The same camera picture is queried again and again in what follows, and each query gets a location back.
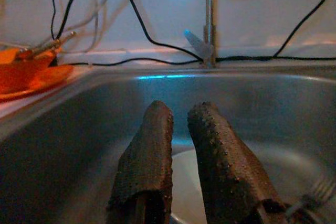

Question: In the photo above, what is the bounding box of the black cable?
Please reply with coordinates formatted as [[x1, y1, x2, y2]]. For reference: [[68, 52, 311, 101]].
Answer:
[[272, 0, 336, 58], [56, 0, 92, 40], [48, 0, 57, 40], [117, 0, 204, 61], [59, 55, 336, 67]]

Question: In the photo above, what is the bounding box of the white bowl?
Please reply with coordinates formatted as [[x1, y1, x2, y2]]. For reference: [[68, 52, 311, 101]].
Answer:
[[170, 148, 211, 224]]

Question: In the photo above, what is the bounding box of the silver metal chopstick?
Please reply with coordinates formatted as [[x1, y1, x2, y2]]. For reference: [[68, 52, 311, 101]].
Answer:
[[15, 39, 63, 61], [25, 31, 77, 56]]

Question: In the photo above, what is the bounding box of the metal faucet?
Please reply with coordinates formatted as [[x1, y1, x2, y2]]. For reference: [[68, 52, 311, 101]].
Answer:
[[183, 0, 219, 68]]

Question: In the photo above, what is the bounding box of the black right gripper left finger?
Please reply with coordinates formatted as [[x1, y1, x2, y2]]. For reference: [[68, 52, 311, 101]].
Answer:
[[106, 100, 174, 224]]

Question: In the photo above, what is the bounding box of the white cable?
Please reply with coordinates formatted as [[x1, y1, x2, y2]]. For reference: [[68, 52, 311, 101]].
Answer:
[[59, 0, 127, 53]]

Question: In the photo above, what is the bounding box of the stainless steel sink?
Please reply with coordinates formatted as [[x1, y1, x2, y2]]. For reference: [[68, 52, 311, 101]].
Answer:
[[0, 66, 336, 224]]

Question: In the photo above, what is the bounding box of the orange bowl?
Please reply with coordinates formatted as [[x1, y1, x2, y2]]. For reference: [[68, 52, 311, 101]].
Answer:
[[0, 47, 58, 95]]

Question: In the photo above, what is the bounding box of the silver metal fork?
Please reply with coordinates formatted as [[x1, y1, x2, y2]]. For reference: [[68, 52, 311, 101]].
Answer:
[[286, 174, 336, 222]]

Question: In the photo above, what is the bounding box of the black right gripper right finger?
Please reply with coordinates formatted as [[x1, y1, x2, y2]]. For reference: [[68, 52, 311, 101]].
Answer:
[[187, 101, 287, 224]]

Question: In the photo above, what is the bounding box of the orange plate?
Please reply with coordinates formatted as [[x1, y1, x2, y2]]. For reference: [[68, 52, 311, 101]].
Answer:
[[0, 63, 75, 102]]

